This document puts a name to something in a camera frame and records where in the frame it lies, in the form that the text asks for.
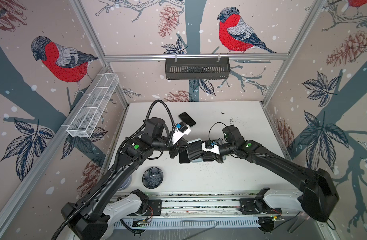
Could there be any black phone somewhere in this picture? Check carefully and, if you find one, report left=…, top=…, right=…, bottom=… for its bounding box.
left=202, top=156, right=214, bottom=162
left=178, top=112, right=196, bottom=127
left=179, top=151, right=191, bottom=164
left=187, top=139, right=203, bottom=162

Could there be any light blue phone case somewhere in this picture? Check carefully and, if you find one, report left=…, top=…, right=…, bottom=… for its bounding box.
left=191, top=159, right=203, bottom=163

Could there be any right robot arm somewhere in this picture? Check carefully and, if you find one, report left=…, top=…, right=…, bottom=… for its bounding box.
left=202, top=126, right=340, bottom=223

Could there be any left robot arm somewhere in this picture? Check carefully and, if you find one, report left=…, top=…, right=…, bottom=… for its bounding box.
left=52, top=118, right=191, bottom=240

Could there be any dark flower-shaped dish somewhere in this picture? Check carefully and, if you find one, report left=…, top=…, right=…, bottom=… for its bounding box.
left=142, top=167, right=163, bottom=189

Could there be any lavender cup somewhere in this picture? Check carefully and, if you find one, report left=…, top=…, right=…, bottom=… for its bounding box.
left=118, top=176, right=132, bottom=191

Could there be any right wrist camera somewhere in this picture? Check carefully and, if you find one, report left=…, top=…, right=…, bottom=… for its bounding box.
left=202, top=141, right=220, bottom=155

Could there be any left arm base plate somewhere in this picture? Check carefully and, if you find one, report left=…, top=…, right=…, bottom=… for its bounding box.
left=135, top=200, right=162, bottom=217

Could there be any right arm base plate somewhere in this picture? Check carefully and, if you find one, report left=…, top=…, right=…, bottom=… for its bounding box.
left=239, top=198, right=282, bottom=215

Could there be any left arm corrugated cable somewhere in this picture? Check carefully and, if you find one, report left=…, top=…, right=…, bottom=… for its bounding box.
left=50, top=99, right=175, bottom=240

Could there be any black wall basket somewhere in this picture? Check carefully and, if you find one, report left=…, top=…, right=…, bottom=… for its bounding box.
left=165, top=58, right=231, bottom=80

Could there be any white mesh wall basket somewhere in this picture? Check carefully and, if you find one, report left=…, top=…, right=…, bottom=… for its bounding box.
left=66, top=73, right=119, bottom=138

